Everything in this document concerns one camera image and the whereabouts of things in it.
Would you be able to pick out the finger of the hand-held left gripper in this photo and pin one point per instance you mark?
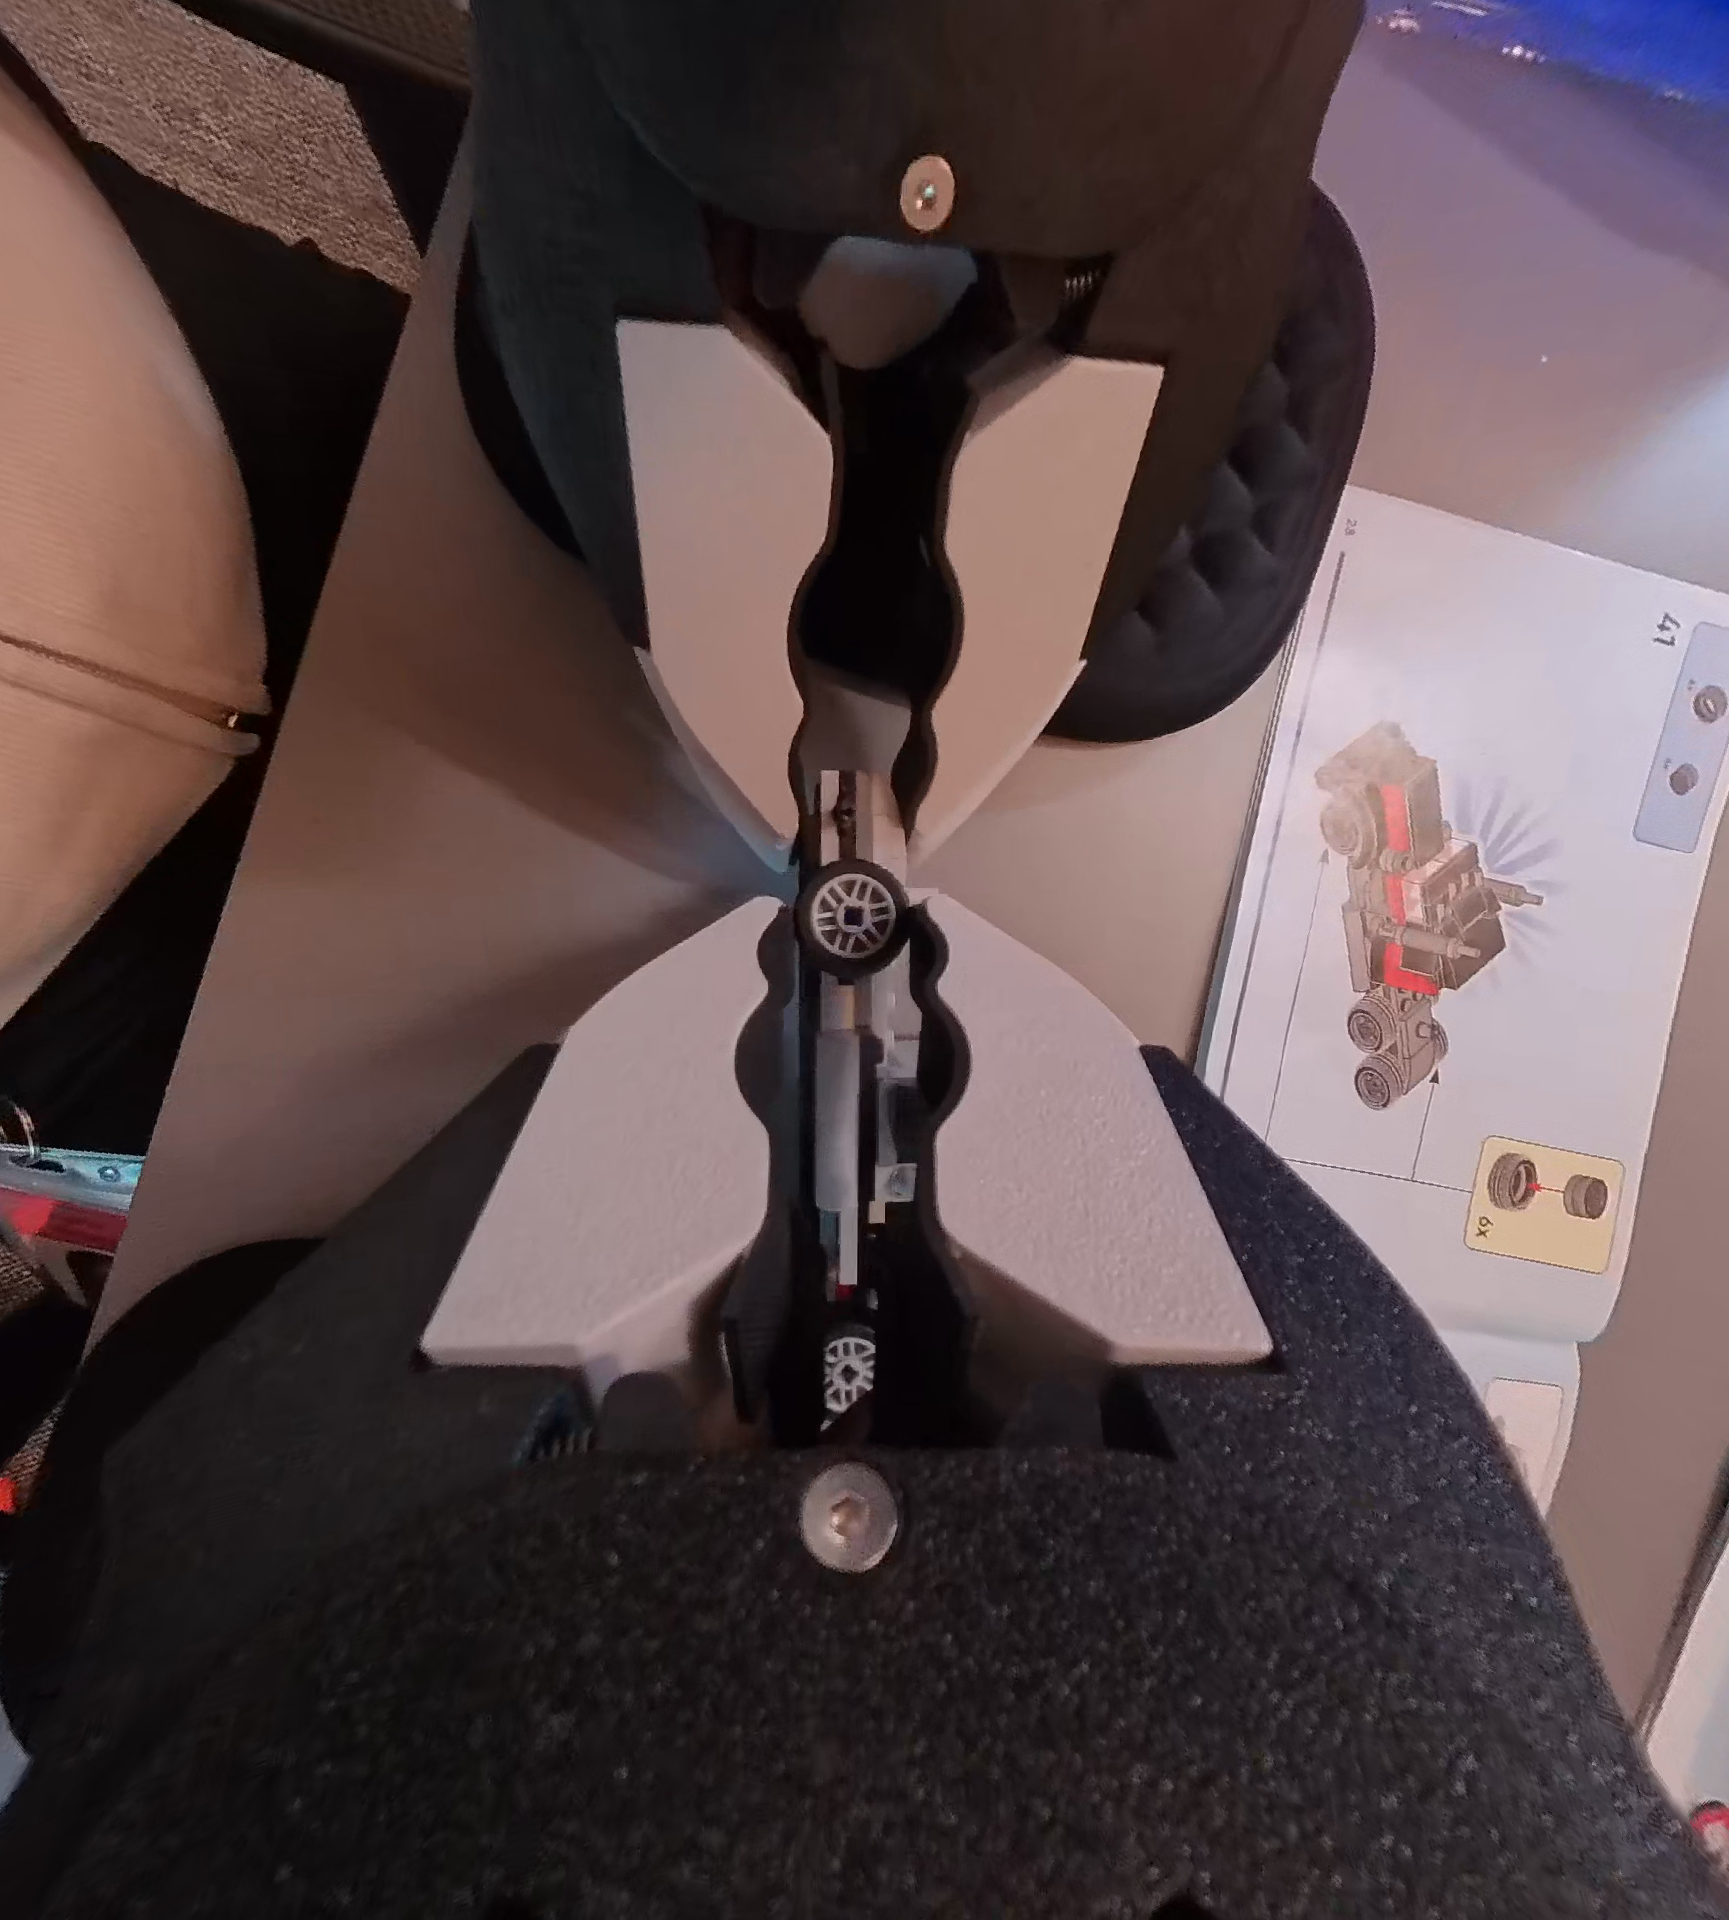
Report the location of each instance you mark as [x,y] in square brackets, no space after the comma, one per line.
[700,510]
[1045,510]

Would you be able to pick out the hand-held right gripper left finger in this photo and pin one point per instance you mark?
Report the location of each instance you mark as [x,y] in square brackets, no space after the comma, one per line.
[610,1201]

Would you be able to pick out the large blue plastic bin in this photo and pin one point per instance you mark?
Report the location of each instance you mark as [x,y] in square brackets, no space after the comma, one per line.
[1646,30]

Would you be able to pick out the person's white-clad torso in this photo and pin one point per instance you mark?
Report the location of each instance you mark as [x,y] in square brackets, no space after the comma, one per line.
[54,600]

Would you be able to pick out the open lego instruction booklet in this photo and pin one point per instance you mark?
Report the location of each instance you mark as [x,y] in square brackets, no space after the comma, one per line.
[1495,781]

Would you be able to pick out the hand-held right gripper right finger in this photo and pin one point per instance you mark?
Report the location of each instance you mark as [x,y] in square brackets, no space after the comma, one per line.
[1106,1201]

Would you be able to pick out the red black lego vehicle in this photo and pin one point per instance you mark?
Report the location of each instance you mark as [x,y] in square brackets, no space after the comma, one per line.
[840,811]

